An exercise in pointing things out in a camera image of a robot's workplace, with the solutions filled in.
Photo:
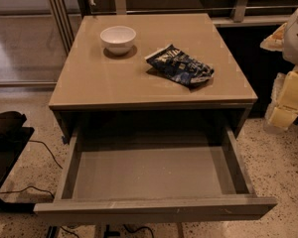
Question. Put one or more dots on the beige drawer cabinet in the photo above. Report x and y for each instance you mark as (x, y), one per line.
(93, 79)

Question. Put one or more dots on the white ceramic bowl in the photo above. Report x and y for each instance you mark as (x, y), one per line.
(118, 39)

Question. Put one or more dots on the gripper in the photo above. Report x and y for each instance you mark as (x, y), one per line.
(297, 39)

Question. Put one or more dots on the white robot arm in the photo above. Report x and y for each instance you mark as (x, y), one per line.
(289, 53)

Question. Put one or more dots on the blue crumpled snack bag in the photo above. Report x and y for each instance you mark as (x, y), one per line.
(179, 67)

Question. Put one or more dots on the black chair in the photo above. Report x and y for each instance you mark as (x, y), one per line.
(13, 139)

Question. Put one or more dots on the grey top drawer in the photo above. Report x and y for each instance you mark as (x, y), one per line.
(152, 178)

